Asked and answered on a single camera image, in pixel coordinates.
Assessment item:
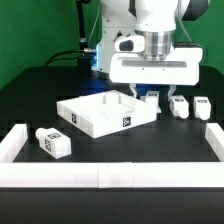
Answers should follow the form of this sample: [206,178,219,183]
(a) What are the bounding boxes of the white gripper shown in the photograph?
[109,47,203,99]

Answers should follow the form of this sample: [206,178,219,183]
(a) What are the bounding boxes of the white U-shaped fence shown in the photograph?
[0,122,224,190]

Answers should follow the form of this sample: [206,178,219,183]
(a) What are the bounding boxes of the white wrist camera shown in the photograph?
[115,35,145,53]

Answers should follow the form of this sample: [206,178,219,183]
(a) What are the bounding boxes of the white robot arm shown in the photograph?
[93,0,210,93]

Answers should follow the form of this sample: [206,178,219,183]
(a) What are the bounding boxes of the black cables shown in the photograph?
[43,49,98,67]

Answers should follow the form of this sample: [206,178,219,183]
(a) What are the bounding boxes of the white square table top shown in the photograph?
[56,90,157,138]

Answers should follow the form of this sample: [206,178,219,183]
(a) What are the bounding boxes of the black pole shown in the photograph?
[76,0,88,50]

